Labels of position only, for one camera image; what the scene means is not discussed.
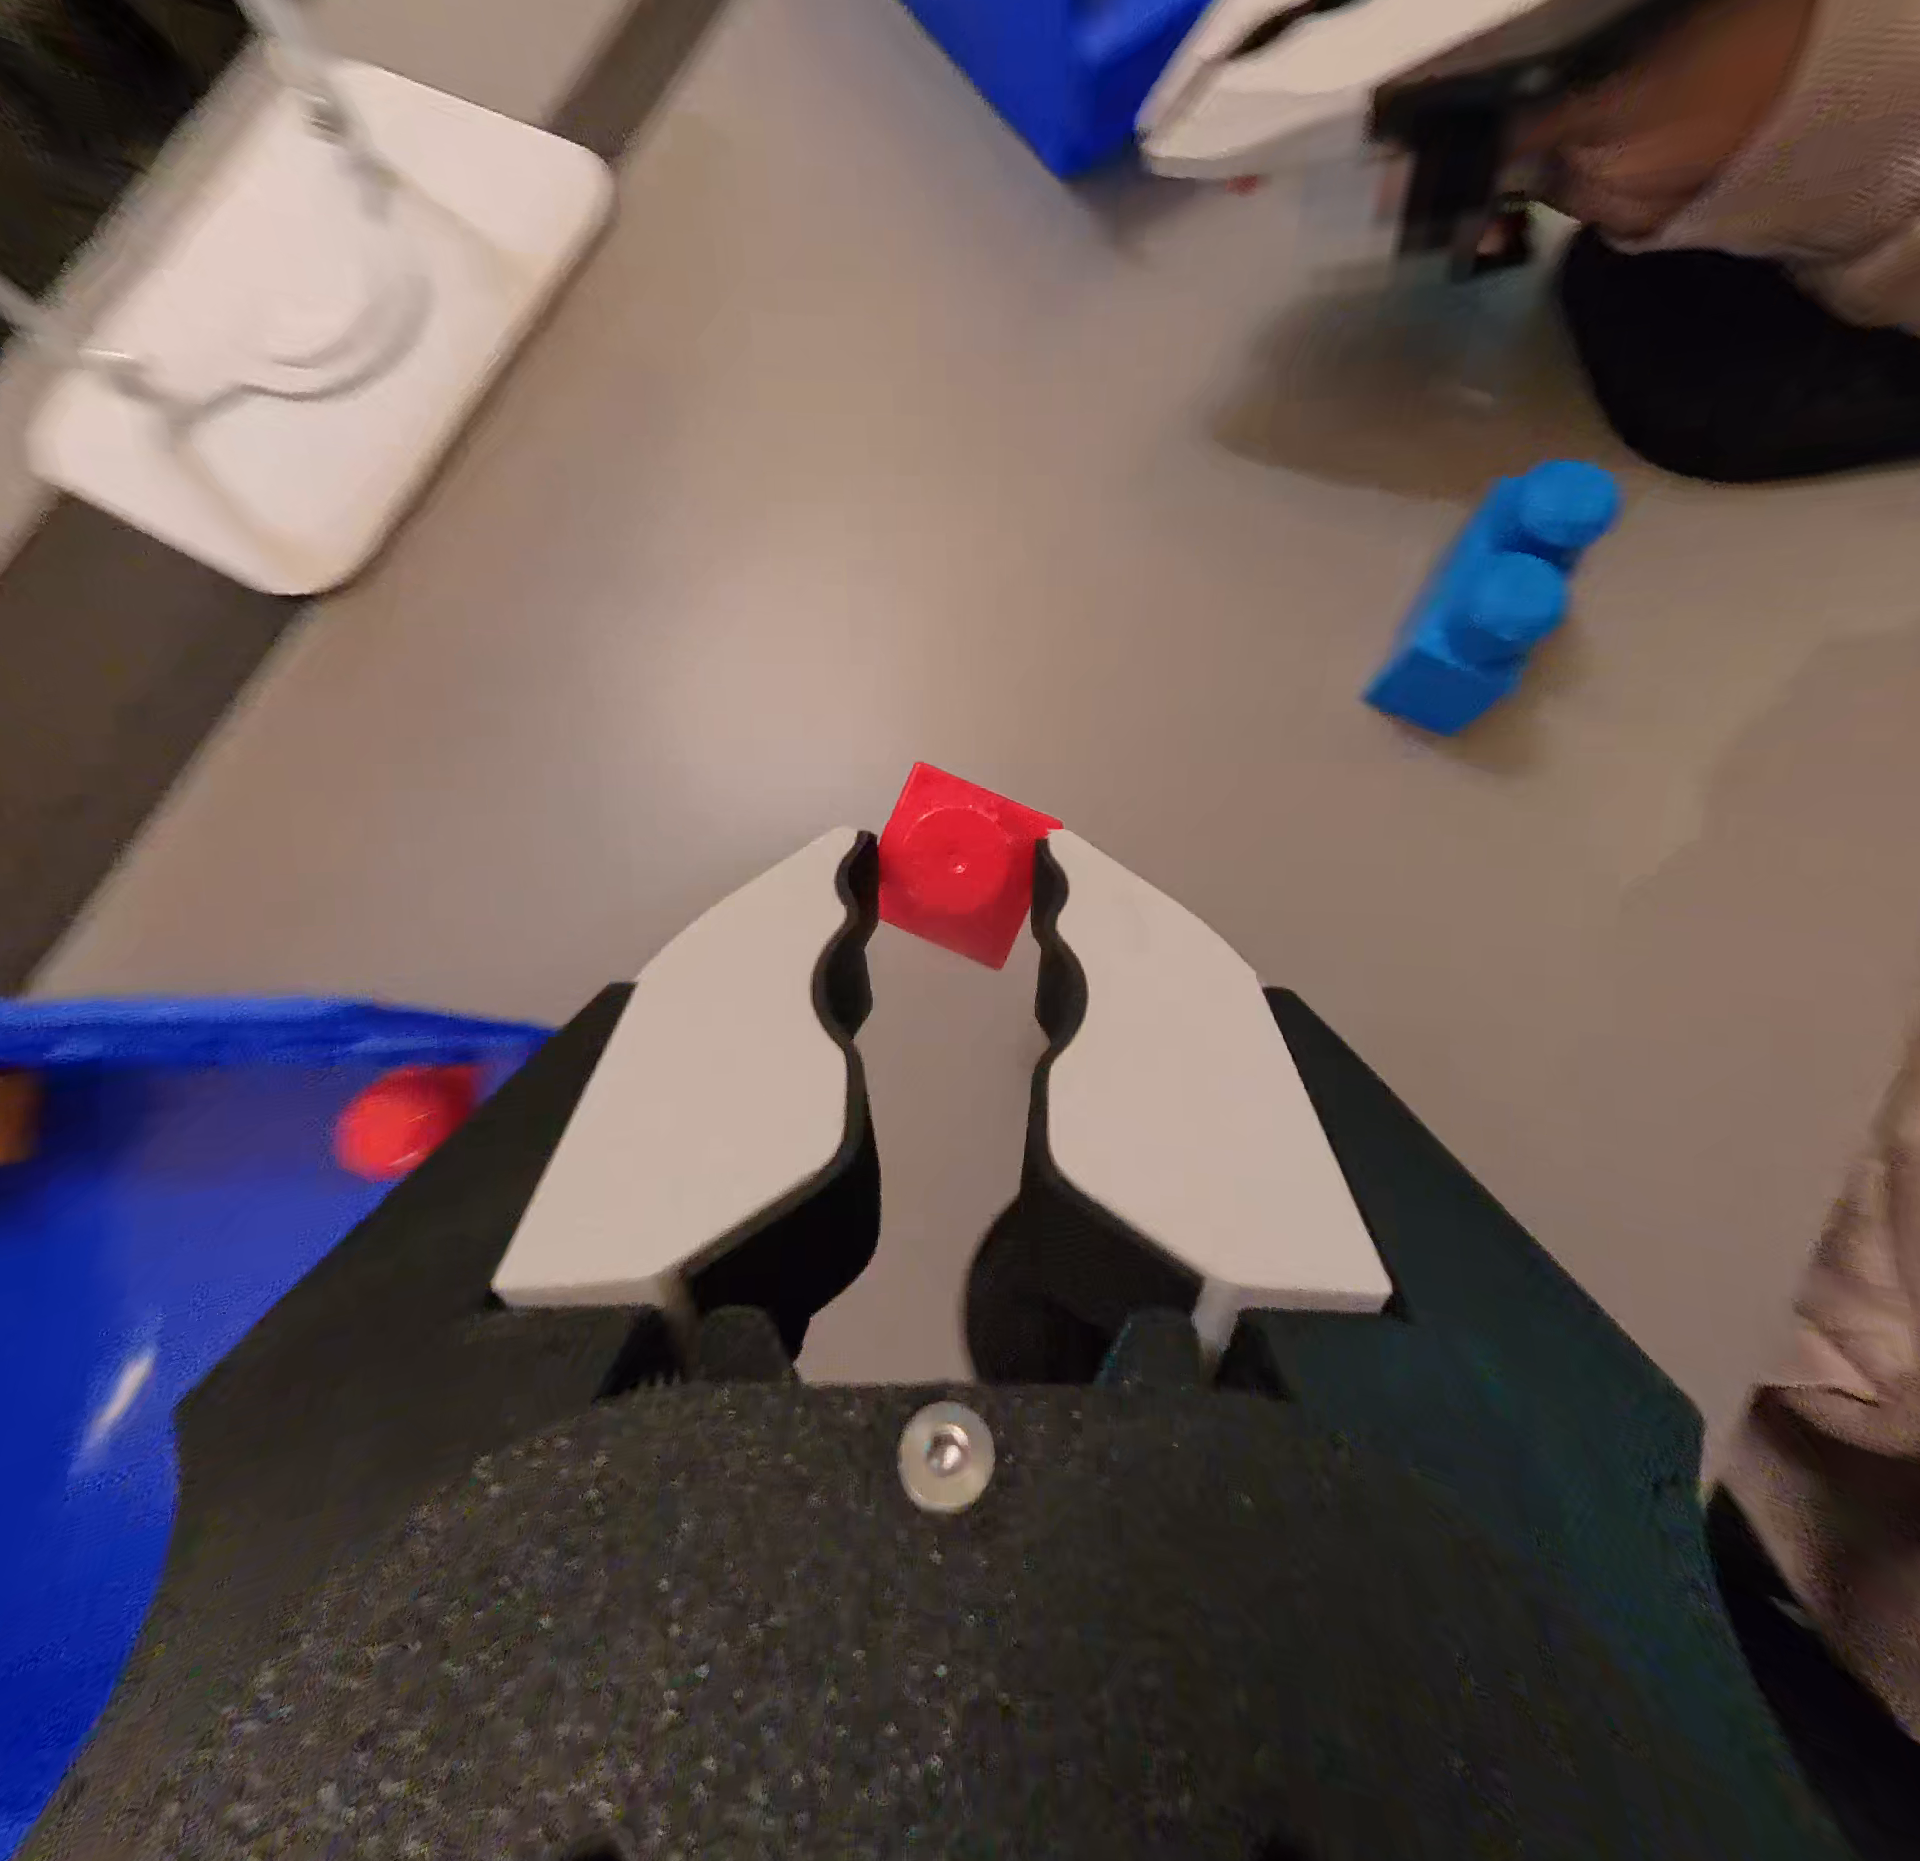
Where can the person's right hand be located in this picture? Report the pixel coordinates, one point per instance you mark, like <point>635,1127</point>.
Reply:
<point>1635,167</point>

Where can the blue two-stud block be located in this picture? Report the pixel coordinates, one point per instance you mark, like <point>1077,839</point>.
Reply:
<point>1478,615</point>

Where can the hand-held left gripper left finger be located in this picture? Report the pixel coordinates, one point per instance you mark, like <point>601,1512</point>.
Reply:
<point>706,1127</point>

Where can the blue plastic bin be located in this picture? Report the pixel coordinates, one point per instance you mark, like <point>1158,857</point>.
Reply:
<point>1052,48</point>
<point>152,1290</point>

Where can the person's black pants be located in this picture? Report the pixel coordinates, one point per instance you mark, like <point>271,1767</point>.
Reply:
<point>1845,1771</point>

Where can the red one-stud block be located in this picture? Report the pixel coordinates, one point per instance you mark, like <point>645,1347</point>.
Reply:
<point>960,871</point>
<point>398,1127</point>

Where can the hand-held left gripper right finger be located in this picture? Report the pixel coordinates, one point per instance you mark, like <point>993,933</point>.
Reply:
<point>1199,1127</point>

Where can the white document stand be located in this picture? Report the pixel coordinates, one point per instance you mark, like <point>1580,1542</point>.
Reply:
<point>420,242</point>

